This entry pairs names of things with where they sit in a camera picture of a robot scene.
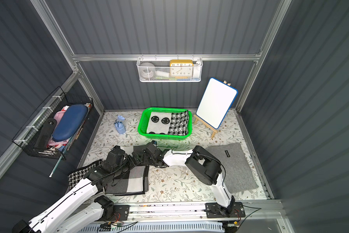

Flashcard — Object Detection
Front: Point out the blue oval case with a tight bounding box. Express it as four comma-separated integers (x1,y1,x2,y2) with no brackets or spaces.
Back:
52,104,88,142

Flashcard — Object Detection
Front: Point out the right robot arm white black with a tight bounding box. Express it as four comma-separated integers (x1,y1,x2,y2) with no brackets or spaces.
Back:
131,141,235,217

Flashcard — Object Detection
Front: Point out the black remote in basket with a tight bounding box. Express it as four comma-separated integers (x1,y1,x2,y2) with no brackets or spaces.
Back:
33,118,57,150

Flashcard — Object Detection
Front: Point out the small whiteboard blue frame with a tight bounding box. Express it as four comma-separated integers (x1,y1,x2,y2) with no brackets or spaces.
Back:
196,78,238,129

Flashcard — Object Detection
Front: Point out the floral table cloth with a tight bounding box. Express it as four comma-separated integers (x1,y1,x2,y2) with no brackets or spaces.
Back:
83,109,268,203

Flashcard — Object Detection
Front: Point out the white wire wall basket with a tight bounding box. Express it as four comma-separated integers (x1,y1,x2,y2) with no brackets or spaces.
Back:
136,57,203,83

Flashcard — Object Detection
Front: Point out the green plastic basket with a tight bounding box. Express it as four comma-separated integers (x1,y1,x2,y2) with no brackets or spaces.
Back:
138,107,192,140

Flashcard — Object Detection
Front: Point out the white tape roll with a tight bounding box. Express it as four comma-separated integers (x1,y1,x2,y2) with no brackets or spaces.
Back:
138,62,156,80

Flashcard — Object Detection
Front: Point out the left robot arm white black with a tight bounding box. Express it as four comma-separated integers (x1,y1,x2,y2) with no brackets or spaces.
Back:
12,146,137,233

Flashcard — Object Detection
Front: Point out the black wire side basket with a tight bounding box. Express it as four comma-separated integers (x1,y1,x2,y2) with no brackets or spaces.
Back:
13,87,94,160

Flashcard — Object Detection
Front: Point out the grey scarf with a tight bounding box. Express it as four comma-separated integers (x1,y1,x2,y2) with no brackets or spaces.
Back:
206,143,259,194

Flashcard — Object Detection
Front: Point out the wooden easel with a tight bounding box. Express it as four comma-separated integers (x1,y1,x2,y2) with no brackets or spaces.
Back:
193,114,218,139

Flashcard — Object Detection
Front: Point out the yellow alarm clock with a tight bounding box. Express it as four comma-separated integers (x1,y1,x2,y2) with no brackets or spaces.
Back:
170,59,194,79

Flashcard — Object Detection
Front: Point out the smiley houndstooth scarf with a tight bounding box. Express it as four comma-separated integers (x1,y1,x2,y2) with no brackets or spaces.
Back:
147,111,189,136

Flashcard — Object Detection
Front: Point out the houndstooth scarf at edge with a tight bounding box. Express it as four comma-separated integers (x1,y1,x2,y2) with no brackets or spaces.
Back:
68,159,102,190

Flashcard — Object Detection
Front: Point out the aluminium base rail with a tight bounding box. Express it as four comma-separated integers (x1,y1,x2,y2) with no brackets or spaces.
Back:
45,199,289,226

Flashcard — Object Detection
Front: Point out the black white checkered scarf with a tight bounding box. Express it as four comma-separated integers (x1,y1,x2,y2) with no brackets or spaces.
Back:
105,146,149,196

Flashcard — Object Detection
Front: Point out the pink item in basket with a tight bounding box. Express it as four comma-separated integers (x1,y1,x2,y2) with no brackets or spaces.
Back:
47,105,69,150

